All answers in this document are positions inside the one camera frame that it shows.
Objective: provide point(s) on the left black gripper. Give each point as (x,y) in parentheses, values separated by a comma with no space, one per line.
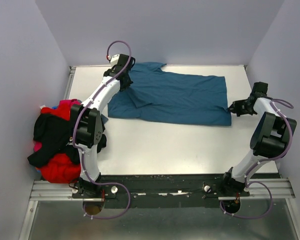
(129,82)

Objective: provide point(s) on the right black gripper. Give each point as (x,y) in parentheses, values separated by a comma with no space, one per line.
(235,108)

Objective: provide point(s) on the teal blue t shirt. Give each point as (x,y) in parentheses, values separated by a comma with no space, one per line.
(167,97)

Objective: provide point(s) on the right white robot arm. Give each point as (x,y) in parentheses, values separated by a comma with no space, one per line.
(271,140)

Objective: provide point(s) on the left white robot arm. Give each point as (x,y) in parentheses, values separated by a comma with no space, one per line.
(86,119)

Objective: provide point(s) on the black t shirt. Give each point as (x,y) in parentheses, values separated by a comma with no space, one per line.
(41,159)

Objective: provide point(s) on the red t shirt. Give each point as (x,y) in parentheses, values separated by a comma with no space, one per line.
(64,167)

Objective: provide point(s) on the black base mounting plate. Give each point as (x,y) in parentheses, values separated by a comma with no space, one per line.
(157,191)

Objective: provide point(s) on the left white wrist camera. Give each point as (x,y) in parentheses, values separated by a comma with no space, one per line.
(113,59)

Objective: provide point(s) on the aluminium frame rail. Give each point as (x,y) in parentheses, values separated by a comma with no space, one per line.
(266,214)

